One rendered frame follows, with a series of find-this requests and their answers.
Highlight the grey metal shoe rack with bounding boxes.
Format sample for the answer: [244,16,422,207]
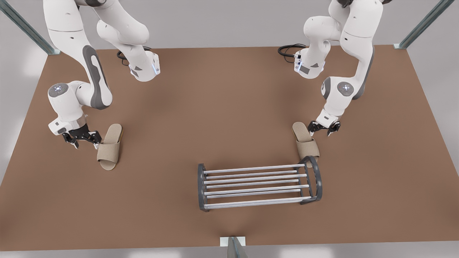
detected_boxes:
[197,155,323,212]

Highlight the beige open-toe slipper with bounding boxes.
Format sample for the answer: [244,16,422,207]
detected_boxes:
[292,121,321,168]
[96,124,123,171]

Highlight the black cable loop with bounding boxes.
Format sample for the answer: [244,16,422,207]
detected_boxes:
[117,46,153,67]
[278,43,307,65]

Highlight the silver frame post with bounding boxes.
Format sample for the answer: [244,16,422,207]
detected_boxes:
[0,0,61,56]
[393,0,456,50]
[219,236,248,258]

